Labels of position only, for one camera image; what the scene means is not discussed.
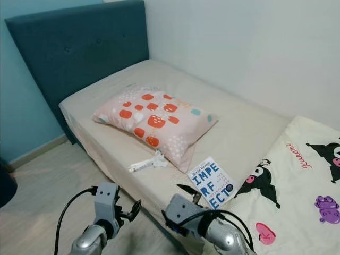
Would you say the pink pillow with orange patches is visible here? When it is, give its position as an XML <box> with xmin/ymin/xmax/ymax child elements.
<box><xmin>93</xmin><ymin>87</ymin><xmax>218</xmax><ymax>173</ymax></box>

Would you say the cream cartoon print quilt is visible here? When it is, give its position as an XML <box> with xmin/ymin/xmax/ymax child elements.
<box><xmin>212</xmin><ymin>116</ymin><xmax>340</xmax><ymax>255</ymax></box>

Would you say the white book with blue letters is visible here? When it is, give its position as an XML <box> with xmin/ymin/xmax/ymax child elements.
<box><xmin>187</xmin><ymin>156</ymin><xmax>240</xmax><ymax>209</ymax></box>

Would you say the white crumpled paper roll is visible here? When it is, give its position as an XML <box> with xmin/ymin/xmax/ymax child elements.
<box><xmin>127</xmin><ymin>150</ymin><xmax>168</xmax><ymax>173</ymax></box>

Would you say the beige skirting board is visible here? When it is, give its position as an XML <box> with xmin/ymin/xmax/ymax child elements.
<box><xmin>8</xmin><ymin>134</ymin><xmax>67</xmax><ymax>171</ymax></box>

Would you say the teal upholstered headboard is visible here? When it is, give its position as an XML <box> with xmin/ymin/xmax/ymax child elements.
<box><xmin>4</xmin><ymin>0</ymin><xmax>150</xmax><ymax>145</ymax></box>

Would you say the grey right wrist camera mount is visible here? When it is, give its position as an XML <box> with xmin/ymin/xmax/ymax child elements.
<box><xmin>165</xmin><ymin>194</ymin><xmax>202</xmax><ymax>232</ymax></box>

